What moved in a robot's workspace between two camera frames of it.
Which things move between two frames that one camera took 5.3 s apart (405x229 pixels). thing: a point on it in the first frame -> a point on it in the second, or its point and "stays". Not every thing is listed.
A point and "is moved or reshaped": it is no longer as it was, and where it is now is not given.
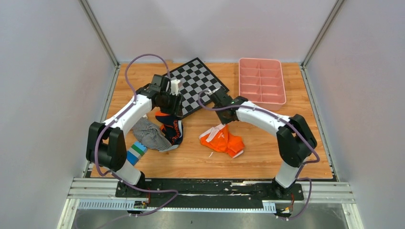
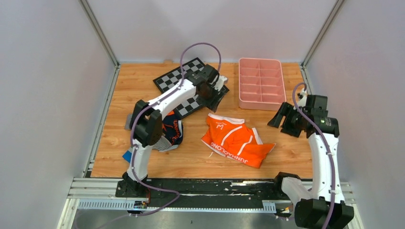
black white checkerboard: (195, 78) stays
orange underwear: (218, 137) is moved or reshaped
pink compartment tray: (261, 82) stays
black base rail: (176, 193) stays
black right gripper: (224, 120) -> (285, 110)
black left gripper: (176, 109) -> (212, 103)
